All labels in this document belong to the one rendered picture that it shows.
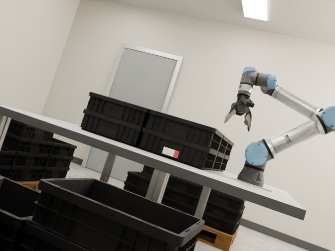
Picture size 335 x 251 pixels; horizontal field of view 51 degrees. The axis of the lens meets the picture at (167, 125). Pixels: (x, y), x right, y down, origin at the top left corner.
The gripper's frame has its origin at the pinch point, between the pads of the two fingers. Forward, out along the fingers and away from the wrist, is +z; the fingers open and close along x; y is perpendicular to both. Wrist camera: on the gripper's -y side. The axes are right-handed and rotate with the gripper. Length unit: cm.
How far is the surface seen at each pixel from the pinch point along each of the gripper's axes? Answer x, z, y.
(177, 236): 52, 51, -93
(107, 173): 41, 43, 152
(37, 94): 156, -48, 434
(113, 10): 83, -219, 397
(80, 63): 107, -121, 426
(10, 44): 202, -92, 353
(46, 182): 82, 49, -75
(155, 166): 44, 34, -24
